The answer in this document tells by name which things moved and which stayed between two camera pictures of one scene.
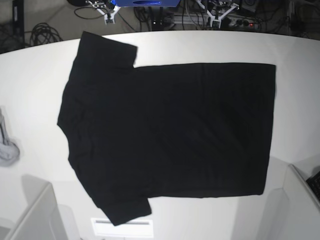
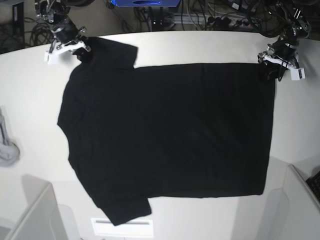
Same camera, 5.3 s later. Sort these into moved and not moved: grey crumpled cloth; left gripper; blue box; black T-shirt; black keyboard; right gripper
Moved: right gripper; left gripper
Not moved: grey crumpled cloth; blue box; black keyboard; black T-shirt
